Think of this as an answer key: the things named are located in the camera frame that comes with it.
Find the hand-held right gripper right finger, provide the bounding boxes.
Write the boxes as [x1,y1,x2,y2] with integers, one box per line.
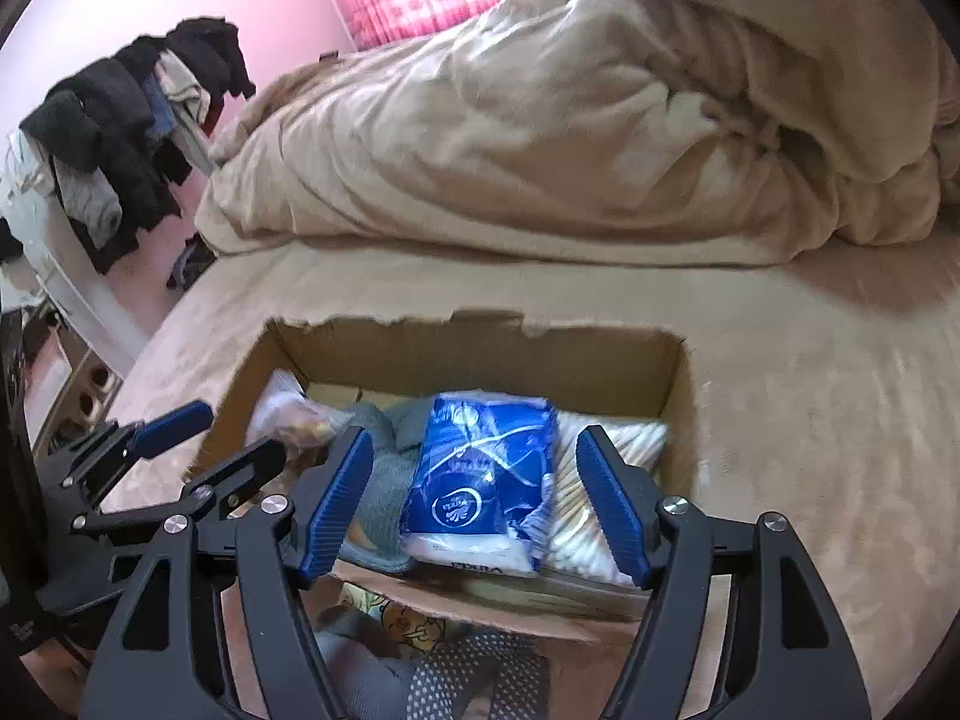
[576,425,875,720]

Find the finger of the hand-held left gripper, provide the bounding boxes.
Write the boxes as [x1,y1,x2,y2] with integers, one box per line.
[45,400,214,502]
[71,436,290,541]

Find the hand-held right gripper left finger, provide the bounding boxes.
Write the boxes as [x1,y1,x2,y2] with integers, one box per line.
[79,426,374,720]

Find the cardboard box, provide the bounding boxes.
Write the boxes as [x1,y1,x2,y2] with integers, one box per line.
[184,311,702,642]

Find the blue tissue packet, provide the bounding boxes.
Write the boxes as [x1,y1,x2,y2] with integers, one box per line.
[399,392,557,578]

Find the white cotton swab pack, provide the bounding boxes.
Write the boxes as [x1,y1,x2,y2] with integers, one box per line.
[534,416,670,590]

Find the grey towel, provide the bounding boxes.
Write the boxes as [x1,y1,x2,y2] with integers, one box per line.
[330,399,437,567]

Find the clear plastic bag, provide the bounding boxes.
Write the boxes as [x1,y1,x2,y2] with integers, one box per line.
[250,369,355,462]

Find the wooden stool with holes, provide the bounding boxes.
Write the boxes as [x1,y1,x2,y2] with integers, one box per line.
[26,311,125,458]

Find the cartoon printed cloth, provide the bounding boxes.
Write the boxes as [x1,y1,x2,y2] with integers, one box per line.
[334,583,455,657]

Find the dark clothes on floor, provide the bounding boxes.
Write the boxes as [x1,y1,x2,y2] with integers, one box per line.
[166,234,220,292]

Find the grey polka dot cloth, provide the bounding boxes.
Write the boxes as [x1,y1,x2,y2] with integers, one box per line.
[401,626,552,720]

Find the white clothes rack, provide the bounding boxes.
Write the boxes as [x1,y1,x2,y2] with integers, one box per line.
[0,127,143,391]

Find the tan bed cover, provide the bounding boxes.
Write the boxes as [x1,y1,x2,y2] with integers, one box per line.
[19,236,960,720]

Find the pile of dark clothes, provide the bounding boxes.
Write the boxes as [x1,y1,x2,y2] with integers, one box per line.
[19,15,260,277]

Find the beige fluffy blanket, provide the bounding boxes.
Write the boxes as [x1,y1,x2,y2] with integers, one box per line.
[193,0,960,269]

